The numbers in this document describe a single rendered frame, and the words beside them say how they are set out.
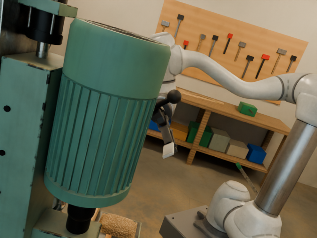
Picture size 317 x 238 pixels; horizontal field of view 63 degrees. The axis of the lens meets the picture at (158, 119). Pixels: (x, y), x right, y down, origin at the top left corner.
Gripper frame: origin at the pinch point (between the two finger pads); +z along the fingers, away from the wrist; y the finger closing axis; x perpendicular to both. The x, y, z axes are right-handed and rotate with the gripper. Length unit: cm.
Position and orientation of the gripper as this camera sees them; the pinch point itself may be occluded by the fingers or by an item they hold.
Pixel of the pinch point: (156, 131)
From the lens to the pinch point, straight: 64.9
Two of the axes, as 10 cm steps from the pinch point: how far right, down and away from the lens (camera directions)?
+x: 9.0, -4.0, -1.8
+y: -4.4, -8.7, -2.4
